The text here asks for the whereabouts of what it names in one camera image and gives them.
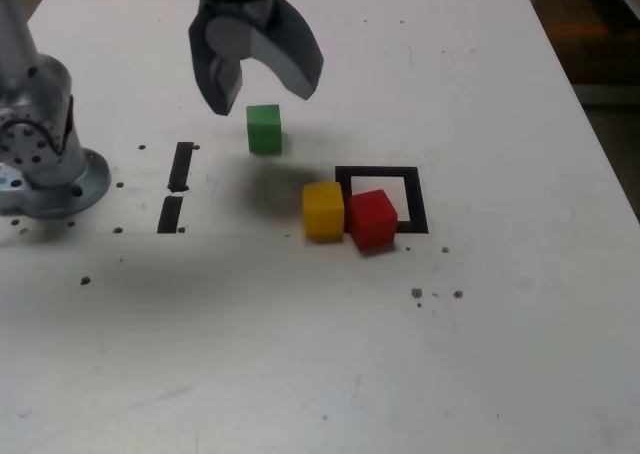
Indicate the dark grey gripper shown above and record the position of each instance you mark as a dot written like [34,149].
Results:
[240,6]

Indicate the green cube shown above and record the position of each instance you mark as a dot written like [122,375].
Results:
[264,131]

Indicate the yellow cube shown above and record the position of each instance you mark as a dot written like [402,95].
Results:
[323,214]

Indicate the red cube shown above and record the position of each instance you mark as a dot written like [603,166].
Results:
[372,221]

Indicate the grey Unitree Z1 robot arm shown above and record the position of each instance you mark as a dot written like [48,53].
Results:
[45,124]

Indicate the black tape square outline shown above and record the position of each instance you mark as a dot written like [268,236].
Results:
[416,199]

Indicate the black tape strip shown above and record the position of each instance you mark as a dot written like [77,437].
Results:
[177,174]

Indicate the brown background shelf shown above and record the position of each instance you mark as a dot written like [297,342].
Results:
[600,24]

